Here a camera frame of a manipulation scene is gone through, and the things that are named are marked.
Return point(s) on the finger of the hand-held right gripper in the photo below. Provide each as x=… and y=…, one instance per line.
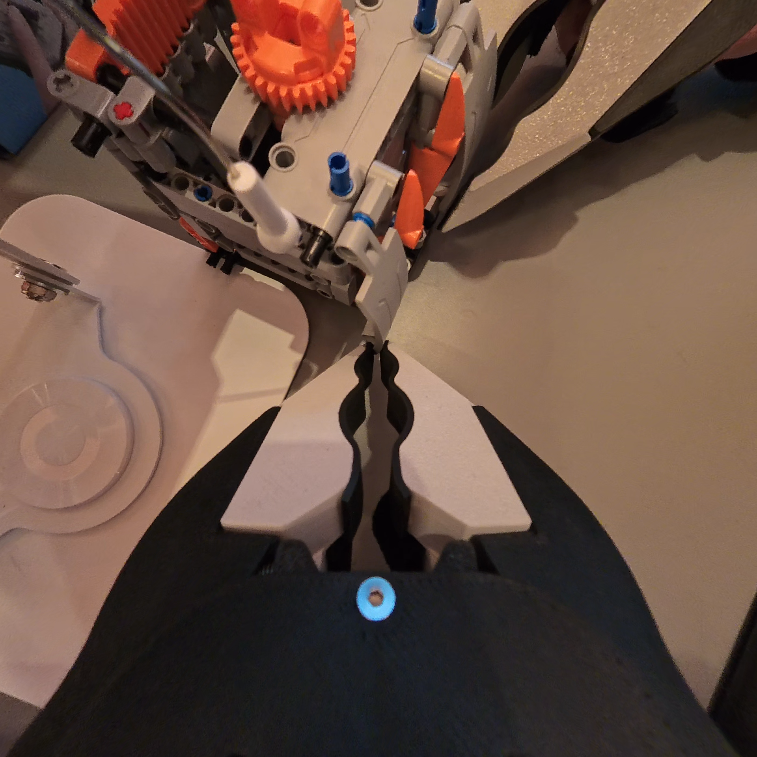
x=514, y=59
x=591, y=77

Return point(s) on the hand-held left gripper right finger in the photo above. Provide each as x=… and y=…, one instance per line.
x=467, y=473

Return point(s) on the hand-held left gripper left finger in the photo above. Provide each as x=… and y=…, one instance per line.
x=284, y=473

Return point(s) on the grey orange toy brick model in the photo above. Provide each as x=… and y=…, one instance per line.
x=378, y=77

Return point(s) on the white metal board stand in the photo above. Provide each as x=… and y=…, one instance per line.
x=177, y=331

